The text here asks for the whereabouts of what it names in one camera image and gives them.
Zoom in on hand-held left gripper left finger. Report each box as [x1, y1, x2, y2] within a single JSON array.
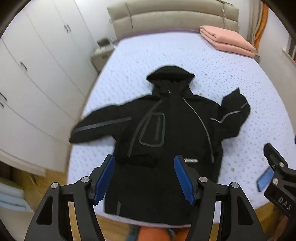
[[24, 155, 116, 241]]

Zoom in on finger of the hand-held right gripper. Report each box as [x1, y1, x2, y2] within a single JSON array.
[[264, 143, 289, 171], [257, 167, 274, 192]]

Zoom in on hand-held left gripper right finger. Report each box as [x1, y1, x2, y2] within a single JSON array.
[[173, 155, 273, 241]]

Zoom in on black hooded jacket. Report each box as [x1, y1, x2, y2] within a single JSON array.
[[69, 65, 251, 226]]

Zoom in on person's orange shorts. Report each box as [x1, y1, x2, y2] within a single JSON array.
[[129, 226, 193, 241]]

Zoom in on stack of folded pale towels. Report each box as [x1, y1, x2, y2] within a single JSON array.
[[0, 177, 35, 215]]

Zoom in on bed with white dotted sheet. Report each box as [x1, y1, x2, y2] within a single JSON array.
[[67, 30, 296, 229]]

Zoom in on window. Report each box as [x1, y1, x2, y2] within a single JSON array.
[[282, 38, 296, 62]]

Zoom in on small bedside table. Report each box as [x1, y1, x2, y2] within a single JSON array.
[[91, 37, 116, 73]]

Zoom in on folded pink blanket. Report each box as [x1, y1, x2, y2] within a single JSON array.
[[199, 25, 257, 58]]

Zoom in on orange curtain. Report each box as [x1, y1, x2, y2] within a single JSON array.
[[247, 3, 270, 61]]

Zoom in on white wardrobe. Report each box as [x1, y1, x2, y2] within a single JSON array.
[[0, 0, 100, 178]]

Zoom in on beige padded headboard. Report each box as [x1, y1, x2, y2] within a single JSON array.
[[106, 0, 240, 42]]

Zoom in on white cable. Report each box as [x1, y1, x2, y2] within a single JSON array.
[[219, 1, 233, 30]]

